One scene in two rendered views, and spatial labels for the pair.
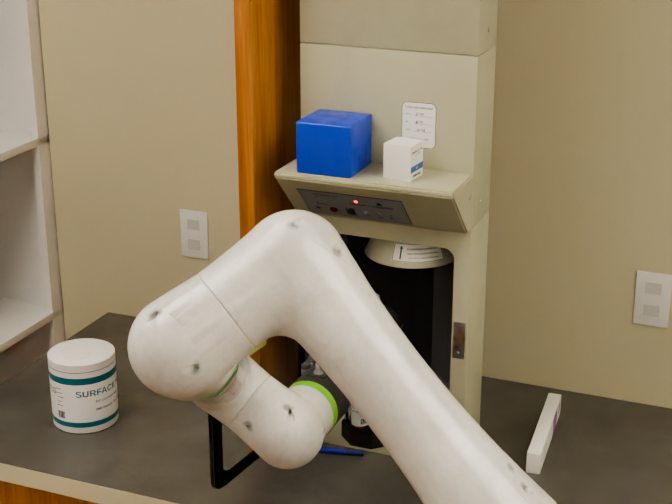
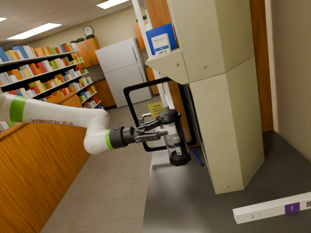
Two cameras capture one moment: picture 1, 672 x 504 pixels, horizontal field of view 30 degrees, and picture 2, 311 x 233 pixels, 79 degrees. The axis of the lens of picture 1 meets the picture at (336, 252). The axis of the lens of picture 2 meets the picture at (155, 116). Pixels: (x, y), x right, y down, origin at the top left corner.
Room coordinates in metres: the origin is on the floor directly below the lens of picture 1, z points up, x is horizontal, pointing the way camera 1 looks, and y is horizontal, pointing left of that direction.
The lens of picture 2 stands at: (1.79, -0.76, 1.56)
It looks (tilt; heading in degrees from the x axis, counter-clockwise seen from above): 21 degrees down; 78
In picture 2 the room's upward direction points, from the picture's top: 18 degrees counter-clockwise
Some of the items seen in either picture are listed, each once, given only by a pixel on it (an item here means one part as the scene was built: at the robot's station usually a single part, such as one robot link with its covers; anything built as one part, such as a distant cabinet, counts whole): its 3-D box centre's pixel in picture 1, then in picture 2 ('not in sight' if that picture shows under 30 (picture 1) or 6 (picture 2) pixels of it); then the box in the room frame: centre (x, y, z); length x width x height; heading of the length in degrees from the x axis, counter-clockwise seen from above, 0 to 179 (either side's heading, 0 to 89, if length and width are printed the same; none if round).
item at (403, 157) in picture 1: (403, 159); (161, 44); (2.02, -0.11, 1.54); 0.05 x 0.05 x 0.06; 62
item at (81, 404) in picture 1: (83, 385); not in sight; (2.24, 0.50, 1.02); 0.13 x 0.13 x 0.15
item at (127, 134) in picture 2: not in sight; (135, 133); (1.84, 0.00, 1.22); 0.09 x 0.08 x 0.07; 158
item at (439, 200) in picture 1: (373, 200); (167, 65); (2.04, -0.06, 1.46); 0.32 x 0.11 x 0.10; 68
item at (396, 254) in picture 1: (412, 238); not in sight; (2.18, -0.14, 1.34); 0.18 x 0.18 x 0.05
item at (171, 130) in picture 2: not in sight; (167, 131); (1.96, -0.10, 1.22); 0.07 x 0.01 x 0.03; 157
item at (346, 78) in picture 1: (406, 242); (221, 85); (2.21, -0.13, 1.33); 0.32 x 0.25 x 0.77; 68
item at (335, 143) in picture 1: (334, 142); (161, 39); (2.07, 0.00, 1.56); 0.10 x 0.10 x 0.09; 68
